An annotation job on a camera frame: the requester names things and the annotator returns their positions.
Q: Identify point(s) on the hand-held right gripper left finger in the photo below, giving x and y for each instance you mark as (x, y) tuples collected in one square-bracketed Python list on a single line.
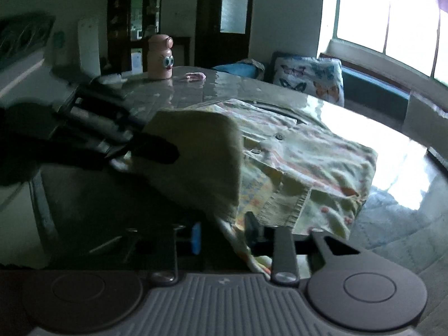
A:
[(196, 238)]

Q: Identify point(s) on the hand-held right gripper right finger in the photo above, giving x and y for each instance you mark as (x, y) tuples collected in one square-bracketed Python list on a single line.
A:
[(284, 252)]

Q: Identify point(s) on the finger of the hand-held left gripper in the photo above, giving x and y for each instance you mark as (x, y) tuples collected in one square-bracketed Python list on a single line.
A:
[(112, 113), (155, 151)]

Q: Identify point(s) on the floral button shirt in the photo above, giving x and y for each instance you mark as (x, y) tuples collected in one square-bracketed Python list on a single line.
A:
[(301, 168)]

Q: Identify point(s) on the white tissue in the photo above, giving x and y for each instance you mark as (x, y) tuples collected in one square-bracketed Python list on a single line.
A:
[(111, 79)]

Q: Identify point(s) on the white appliance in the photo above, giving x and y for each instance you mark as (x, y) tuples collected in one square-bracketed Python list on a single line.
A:
[(88, 47)]

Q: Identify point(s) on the pink cartoon-eyed bottle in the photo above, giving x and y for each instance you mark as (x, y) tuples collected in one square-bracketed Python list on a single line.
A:
[(160, 58)]

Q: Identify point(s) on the small pink object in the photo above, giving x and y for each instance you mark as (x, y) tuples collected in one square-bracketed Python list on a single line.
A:
[(193, 76)]

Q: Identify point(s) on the dark wooden display cabinet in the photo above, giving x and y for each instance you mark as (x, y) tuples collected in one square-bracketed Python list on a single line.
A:
[(134, 24)]

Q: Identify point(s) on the blue cushion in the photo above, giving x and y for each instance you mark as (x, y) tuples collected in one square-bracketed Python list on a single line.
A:
[(235, 70)]

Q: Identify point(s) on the dark door with frosted glass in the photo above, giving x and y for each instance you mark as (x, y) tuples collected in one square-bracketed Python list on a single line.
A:
[(224, 17)]

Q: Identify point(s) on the butterfly print pillow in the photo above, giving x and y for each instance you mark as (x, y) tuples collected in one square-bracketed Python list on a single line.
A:
[(310, 77)]

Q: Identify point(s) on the teal sofa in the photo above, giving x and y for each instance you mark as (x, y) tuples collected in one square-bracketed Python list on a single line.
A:
[(374, 91)]

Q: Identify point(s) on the grey cushion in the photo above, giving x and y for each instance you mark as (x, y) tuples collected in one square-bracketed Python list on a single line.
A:
[(427, 112)]

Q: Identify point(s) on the window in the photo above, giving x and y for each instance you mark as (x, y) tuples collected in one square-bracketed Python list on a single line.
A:
[(388, 17)]

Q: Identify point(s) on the framed wall picture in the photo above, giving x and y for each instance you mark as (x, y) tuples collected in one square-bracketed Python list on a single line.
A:
[(23, 40)]

